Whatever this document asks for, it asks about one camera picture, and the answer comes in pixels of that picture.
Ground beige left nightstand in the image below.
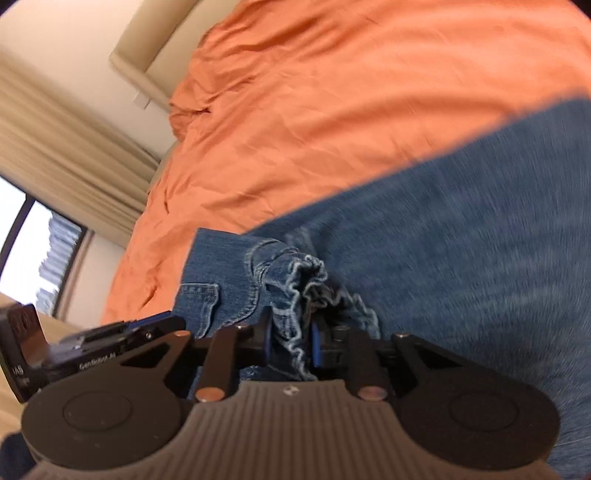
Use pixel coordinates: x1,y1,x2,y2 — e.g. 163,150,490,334
146,141,181,193

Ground white wall socket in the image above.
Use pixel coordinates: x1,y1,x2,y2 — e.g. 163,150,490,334
132,91,151,110

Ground dark framed window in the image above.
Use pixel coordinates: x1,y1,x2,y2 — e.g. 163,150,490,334
1,179,87,316

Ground beige upholstered headboard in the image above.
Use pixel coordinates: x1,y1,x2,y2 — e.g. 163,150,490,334
109,0,238,110

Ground orange duvet cover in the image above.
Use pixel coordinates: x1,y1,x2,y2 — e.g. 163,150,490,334
102,1,590,324

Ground beige curtain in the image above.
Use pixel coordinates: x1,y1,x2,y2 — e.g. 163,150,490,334
1,53,158,246

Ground blue denim jeans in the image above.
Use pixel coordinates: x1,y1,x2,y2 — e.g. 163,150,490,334
173,98,590,479

